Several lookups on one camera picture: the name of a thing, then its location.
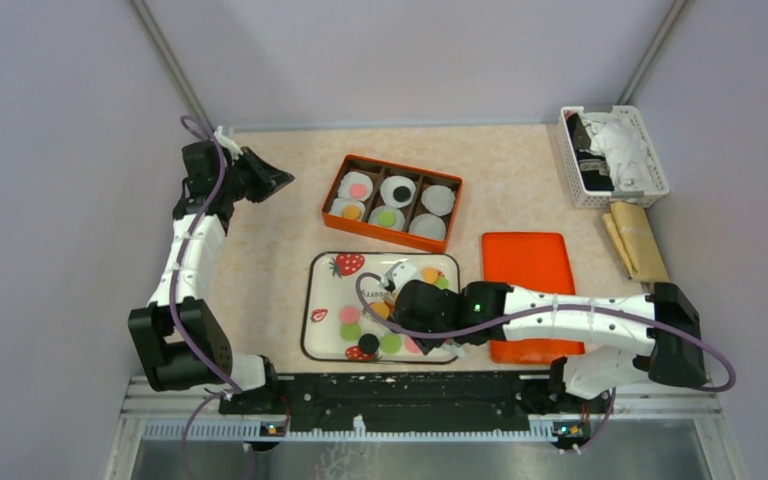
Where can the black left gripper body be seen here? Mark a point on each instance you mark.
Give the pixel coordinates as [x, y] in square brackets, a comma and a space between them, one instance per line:
[246, 178]

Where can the green sandwich cookie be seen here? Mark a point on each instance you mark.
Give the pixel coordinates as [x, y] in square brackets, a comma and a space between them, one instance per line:
[441, 282]
[390, 344]
[350, 332]
[387, 218]

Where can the yellow round biscuit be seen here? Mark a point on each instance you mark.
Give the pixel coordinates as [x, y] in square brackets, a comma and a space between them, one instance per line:
[382, 309]
[430, 275]
[352, 212]

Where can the pink sandwich cookie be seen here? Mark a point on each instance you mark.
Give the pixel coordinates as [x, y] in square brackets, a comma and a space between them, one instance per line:
[411, 346]
[358, 191]
[349, 315]

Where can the black sandwich cookie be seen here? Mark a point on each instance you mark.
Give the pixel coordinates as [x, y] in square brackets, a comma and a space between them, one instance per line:
[369, 344]
[402, 195]

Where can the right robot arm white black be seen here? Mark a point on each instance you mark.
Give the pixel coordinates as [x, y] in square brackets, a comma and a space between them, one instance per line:
[653, 336]

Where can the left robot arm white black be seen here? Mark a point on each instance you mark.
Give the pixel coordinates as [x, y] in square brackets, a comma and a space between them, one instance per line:
[178, 340]

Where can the white paper cup liner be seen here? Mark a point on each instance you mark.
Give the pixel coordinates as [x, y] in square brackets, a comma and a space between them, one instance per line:
[429, 226]
[390, 183]
[438, 200]
[339, 203]
[353, 177]
[400, 222]

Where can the white strawberry print tray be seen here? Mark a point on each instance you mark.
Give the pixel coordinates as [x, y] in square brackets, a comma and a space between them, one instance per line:
[331, 287]

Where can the orange cookie box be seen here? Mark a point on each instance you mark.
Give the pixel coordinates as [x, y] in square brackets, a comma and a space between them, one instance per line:
[378, 170]

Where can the orange box lid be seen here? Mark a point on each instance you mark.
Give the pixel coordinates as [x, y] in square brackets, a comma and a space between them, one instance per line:
[536, 261]

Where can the black cloth in basket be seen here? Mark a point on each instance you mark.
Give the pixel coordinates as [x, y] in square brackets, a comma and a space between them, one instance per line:
[593, 167]

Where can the tan paper bag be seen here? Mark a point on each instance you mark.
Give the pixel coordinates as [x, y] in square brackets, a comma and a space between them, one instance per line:
[630, 231]

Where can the white plastic basket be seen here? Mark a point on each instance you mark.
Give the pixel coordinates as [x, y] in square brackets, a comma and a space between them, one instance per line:
[585, 199]

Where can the white crumpled cloth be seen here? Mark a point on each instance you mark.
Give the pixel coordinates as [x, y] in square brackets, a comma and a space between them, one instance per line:
[615, 137]

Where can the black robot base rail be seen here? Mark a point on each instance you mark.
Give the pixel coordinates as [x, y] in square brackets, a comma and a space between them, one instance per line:
[418, 402]

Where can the aluminium frame rail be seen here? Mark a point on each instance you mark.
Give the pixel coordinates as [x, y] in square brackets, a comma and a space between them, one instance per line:
[653, 433]

